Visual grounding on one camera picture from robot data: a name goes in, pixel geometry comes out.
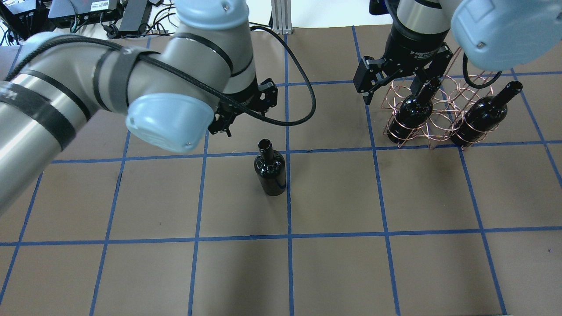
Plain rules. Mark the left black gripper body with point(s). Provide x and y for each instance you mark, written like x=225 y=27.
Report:
x=264 y=95

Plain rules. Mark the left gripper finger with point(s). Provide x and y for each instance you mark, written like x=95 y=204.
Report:
x=227 y=131

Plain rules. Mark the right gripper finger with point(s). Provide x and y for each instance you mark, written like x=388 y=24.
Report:
x=368 y=94
x=431 y=83

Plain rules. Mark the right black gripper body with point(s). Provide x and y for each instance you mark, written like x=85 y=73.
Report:
x=418 y=45

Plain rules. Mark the dark glass wine bottle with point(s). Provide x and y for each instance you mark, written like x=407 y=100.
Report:
x=270 y=168

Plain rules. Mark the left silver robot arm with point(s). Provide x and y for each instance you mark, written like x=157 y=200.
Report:
x=202 y=80

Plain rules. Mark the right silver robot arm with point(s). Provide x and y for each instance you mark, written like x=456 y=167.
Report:
x=495 y=35

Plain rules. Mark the wine bottle in basket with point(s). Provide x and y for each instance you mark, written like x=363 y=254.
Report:
x=409 y=117
x=484 y=116

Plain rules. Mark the black power adapter brick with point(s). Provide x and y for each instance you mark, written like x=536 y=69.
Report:
x=135 y=17

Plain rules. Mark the copper wire wine basket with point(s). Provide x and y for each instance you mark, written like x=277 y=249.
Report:
x=459 y=90

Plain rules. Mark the aluminium frame post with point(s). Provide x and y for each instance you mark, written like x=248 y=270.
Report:
x=281 y=17

